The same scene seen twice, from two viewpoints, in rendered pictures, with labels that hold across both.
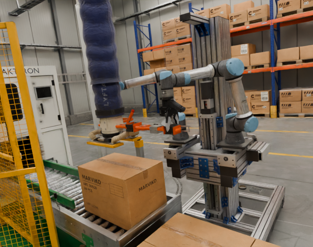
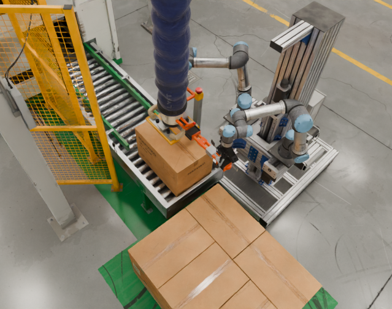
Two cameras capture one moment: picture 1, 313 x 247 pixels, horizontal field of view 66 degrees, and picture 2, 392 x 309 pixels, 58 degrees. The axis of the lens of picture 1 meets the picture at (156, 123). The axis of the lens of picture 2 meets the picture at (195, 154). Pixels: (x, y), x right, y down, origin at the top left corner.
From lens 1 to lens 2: 173 cm
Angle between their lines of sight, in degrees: 44
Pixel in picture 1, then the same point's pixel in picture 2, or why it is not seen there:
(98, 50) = (167, 65)
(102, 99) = (166, 102)
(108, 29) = (182, 45)
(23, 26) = not seen: outside the picture
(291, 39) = not seen: outside the picture
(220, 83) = (298, 93)
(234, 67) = (301, 127)
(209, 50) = (300, 57)
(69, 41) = not seen: outside the picture
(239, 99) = (298, 143)
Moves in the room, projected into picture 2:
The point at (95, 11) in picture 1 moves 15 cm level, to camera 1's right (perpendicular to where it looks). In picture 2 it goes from (170, 30) to (197, 34)
